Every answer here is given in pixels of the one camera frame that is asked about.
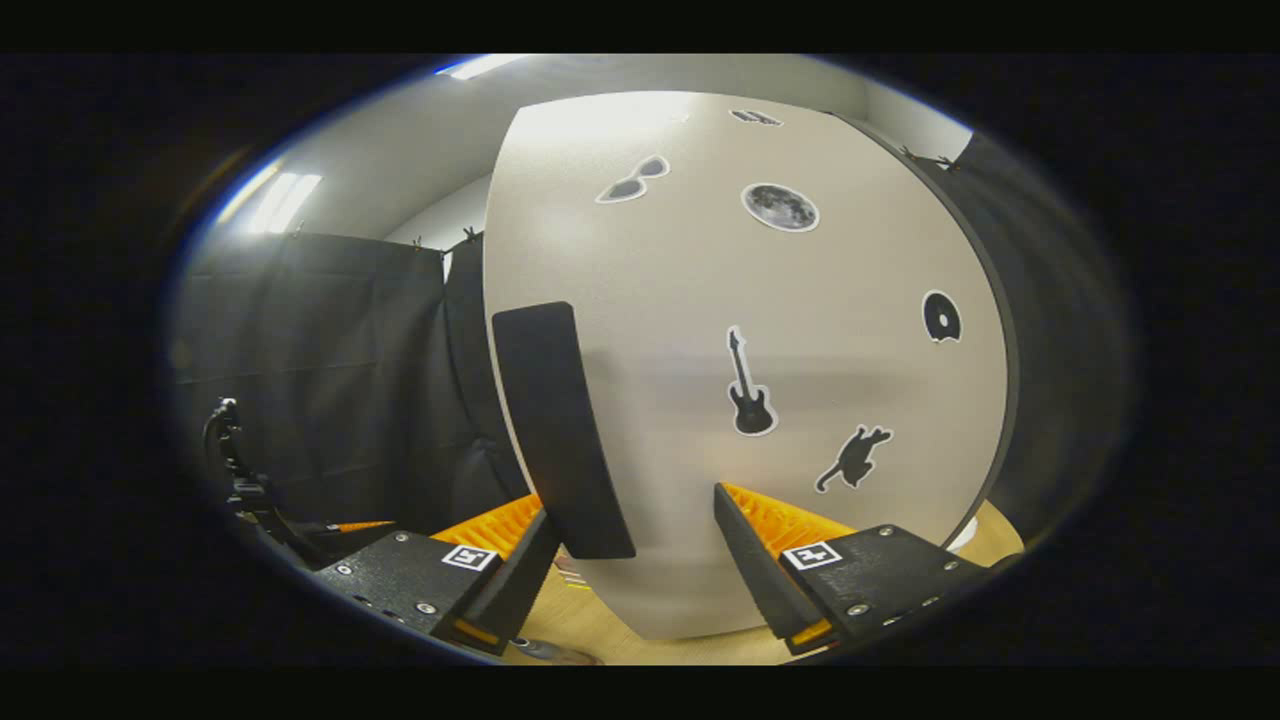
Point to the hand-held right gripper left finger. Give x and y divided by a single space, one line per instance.
515 590

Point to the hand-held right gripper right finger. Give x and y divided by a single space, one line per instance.
750 570

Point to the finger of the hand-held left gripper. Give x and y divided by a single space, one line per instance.
360 526

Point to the silver grey bottle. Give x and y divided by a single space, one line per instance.
565 654

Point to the white round container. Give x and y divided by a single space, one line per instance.
965 537

